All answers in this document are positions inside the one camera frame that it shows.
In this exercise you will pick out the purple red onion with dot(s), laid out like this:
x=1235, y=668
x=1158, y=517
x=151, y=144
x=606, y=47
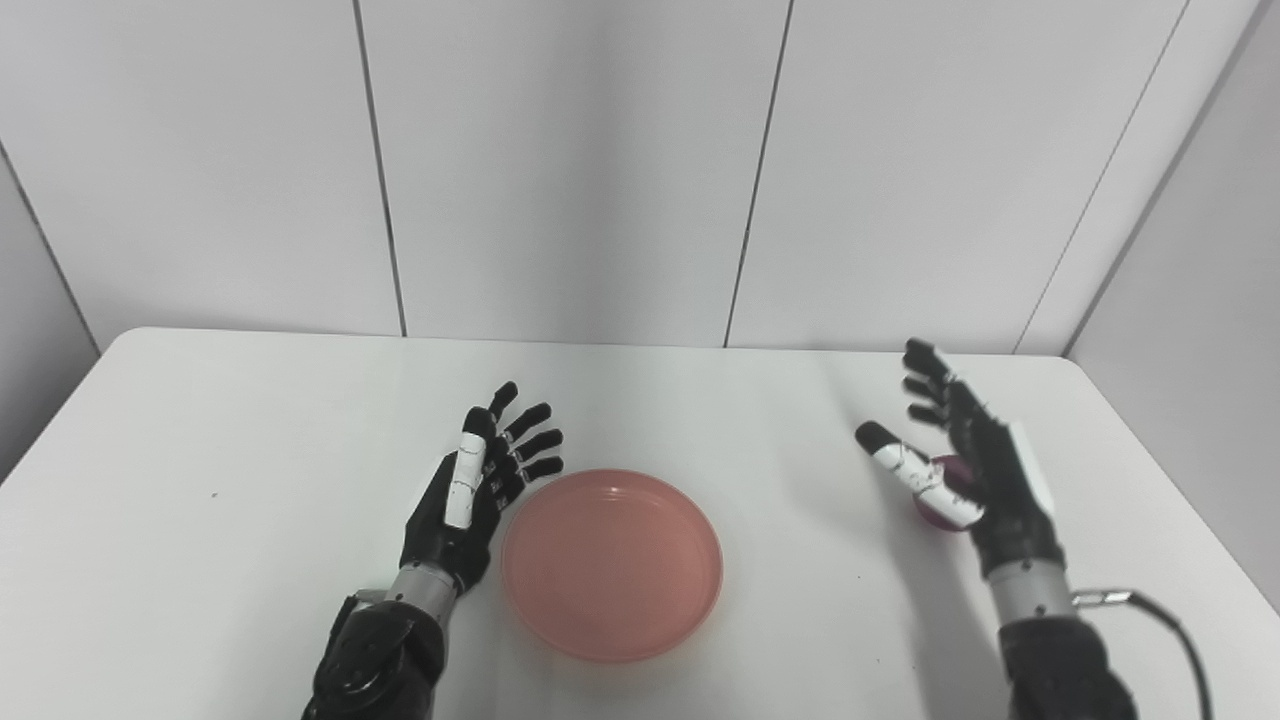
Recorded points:
x=950, y=480

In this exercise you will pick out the pink plate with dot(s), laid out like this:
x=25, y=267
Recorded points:
x=612, y=565

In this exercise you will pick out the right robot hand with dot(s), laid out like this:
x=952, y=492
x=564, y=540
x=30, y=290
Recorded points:
x=985, y=480

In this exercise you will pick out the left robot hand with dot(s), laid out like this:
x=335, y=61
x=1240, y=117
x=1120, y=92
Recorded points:
x=465, y=510

